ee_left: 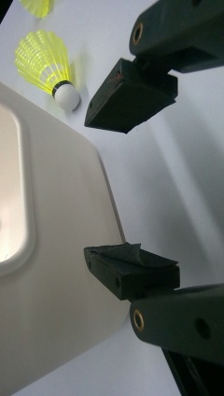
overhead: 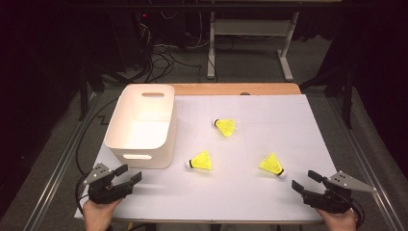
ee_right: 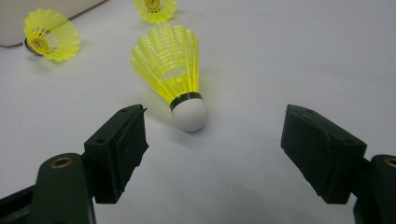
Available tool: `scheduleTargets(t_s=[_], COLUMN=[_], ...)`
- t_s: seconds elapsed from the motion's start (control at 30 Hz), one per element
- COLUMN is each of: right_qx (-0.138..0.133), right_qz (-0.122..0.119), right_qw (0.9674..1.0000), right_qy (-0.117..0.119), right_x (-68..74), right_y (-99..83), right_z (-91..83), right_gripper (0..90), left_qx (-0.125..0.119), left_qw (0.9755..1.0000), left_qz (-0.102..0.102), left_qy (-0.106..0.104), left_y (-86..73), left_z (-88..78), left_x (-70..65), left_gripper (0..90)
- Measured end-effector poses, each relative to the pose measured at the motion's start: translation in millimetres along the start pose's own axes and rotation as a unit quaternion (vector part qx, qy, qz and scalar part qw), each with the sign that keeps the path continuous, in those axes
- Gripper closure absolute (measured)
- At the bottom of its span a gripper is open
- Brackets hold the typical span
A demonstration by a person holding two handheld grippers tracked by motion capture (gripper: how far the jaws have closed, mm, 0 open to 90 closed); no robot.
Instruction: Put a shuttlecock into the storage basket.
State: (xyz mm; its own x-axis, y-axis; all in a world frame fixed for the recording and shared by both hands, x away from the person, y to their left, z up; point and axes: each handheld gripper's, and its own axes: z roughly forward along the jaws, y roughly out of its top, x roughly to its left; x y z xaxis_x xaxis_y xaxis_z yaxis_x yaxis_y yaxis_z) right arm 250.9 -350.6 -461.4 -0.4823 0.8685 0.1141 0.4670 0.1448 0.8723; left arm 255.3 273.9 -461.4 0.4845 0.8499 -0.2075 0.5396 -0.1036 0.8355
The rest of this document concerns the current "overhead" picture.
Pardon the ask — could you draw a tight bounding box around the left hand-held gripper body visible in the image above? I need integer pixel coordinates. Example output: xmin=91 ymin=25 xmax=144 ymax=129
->
xmin=84 ymin=162 xmax=125 ymax=205

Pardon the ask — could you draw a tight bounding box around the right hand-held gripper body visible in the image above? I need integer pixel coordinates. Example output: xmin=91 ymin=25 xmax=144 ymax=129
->
xmin=302 ymin=170 xmax=376 ymax=215

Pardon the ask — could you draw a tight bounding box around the yellow shuttlecock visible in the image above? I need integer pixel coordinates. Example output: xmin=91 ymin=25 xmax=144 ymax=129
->
xmin=214 ymin=118 xmax=237 ymax=139
xmin=258 ymin=152 xmax=288 ymax=179
xmin=185 ymin=150 xmax=213 ymax=171

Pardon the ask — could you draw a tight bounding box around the white plastic bin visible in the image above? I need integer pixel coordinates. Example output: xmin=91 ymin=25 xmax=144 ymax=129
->
xmin=104 ymin=84 xmax=178 ymax=170

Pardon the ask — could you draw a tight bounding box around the person's right hand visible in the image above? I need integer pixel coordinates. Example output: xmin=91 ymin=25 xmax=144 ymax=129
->
xmin=316 ymin=206 xmax=359 ymax=231

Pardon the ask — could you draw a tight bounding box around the person's left hand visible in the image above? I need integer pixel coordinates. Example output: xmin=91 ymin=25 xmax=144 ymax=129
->
xmin=82 ymin=197 xmax=124 ymax=231

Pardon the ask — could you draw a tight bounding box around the dark metal stand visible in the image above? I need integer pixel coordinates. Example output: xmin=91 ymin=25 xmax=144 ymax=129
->
xmin=299 ymin=62 xmax=357 ymax=130
xmin=76 ymin=61 xmax=109 ymax=122

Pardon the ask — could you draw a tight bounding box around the black equipment tower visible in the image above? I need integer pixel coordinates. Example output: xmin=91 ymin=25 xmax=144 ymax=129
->
xmin=107 ymin=9 xmax=155 ymax=73

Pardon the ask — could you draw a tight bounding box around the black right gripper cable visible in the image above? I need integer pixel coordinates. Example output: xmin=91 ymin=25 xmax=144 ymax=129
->
xmin=349 ymin=197 xmax=366 ymax=229

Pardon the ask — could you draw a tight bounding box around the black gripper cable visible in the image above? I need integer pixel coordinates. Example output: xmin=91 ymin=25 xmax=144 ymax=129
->
xmin=74 ymin=96 xmax=120 ymax=213
xmin=349 ymin=197 xmax=366 ymax=229

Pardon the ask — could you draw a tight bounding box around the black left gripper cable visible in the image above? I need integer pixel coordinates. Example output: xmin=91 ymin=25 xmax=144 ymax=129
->
xmin=74 ymin=96 xmax=120 ymax=213

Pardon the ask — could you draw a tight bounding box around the metal floor rail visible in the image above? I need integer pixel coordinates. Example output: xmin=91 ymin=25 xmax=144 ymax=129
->
xmin=22 ymin=90 xmax=104 ymax=231
xmin=325 ymin=95 xmax=400 ymax=231

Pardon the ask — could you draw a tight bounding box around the bundle of floor cables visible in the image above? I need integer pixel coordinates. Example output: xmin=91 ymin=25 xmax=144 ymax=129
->
xmin=136 ymin=11 xmax=213 ymax=84

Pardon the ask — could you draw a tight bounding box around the white metal desk frame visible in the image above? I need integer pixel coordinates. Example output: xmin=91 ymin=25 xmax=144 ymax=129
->
xmin=206 ymin=11 xmax=301 ymax=82

